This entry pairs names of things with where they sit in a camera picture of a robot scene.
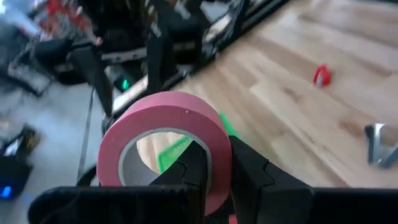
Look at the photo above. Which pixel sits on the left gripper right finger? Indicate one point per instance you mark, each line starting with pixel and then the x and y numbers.
pixel 264 193

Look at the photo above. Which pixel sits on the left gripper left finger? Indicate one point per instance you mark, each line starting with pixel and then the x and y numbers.
pixel 186 174

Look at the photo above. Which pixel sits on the pink tape roll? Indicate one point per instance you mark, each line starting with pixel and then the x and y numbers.
pixel 161 115

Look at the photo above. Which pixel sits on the red mini stapler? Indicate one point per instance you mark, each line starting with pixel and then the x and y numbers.
pixel 321 74

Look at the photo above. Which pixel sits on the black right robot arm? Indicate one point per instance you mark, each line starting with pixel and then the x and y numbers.
pixel 124 37

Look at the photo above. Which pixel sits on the green plastic basket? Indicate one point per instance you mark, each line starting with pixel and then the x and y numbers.
pixel 171 154

